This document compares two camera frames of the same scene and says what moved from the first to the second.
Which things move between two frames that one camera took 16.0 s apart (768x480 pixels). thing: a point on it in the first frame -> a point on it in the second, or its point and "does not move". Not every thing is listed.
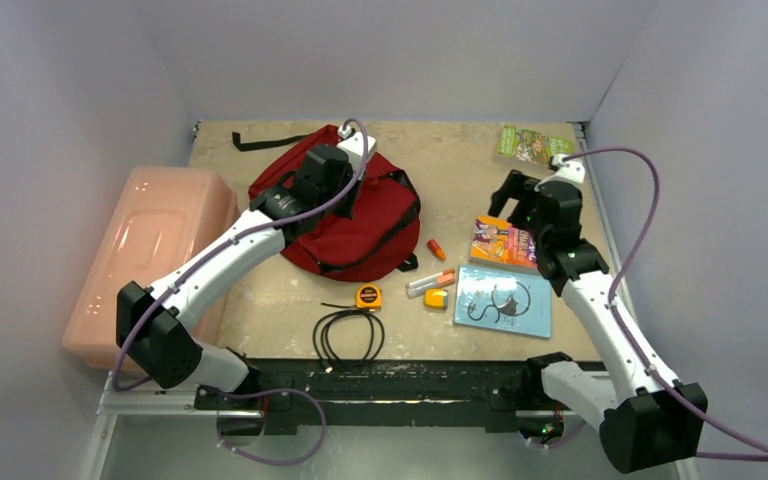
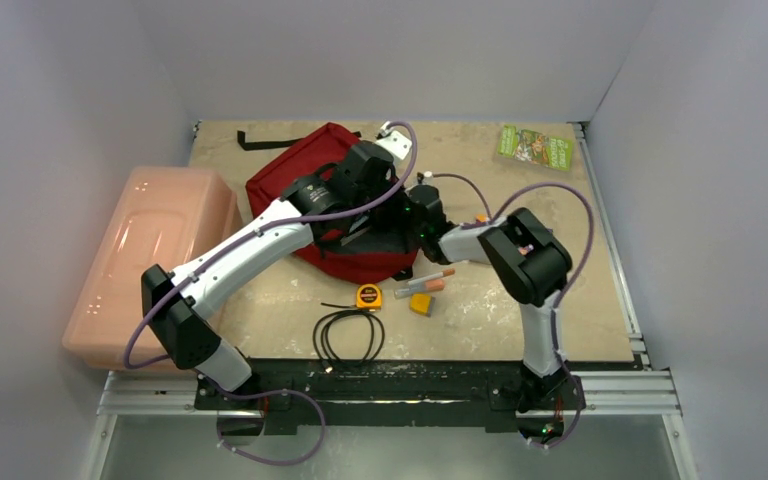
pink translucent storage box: [163, 216] does not move
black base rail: [374, 395] does not move
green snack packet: [532, 146] does not move
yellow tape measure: [369, 297] does not move
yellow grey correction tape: [435, 299] -> [422, 303]
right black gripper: [529, 195] -> [397, 216]
